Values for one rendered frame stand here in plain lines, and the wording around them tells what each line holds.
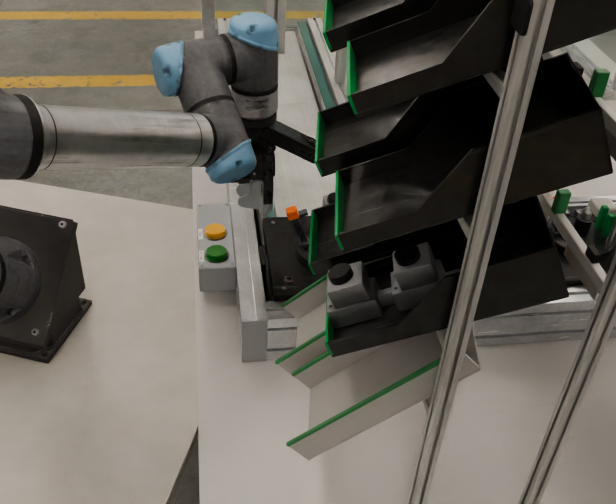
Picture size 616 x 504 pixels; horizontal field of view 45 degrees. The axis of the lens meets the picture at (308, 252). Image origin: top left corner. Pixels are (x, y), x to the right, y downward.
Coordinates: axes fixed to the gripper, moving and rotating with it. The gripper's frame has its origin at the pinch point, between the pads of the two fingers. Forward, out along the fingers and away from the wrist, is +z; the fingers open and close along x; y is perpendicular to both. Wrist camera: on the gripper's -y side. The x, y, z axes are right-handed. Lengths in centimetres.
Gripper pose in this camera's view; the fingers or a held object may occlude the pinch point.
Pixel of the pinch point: (267, 210)
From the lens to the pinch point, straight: 133.3
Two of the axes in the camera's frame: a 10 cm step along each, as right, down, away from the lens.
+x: 1.5, 6.2, -7.7
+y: -9.9, 0.6, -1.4
